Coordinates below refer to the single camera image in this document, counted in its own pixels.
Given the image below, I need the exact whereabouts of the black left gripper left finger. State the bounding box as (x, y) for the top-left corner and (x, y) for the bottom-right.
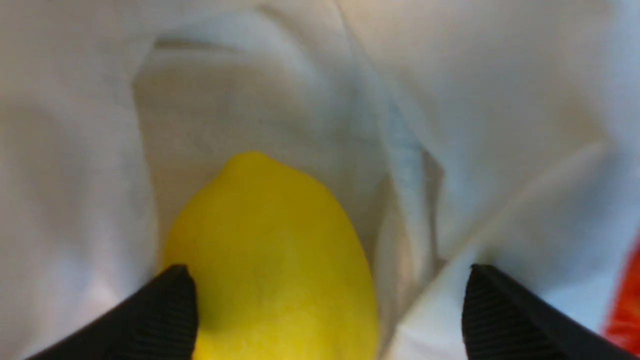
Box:
(32, 264), (199, 360)

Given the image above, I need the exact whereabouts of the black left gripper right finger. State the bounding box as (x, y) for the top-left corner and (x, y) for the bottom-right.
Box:
(461, 264), (636, 360)

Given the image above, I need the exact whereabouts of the yellow lemon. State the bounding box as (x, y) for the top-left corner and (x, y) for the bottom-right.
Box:
(162, 152), (378, 360)

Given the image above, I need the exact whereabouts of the white cloth tote bag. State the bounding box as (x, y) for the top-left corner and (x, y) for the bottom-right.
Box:
(1, 0), (639, 360)

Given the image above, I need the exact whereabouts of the red apple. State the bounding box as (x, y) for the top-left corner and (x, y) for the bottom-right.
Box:
(603, 239), (640, 357)

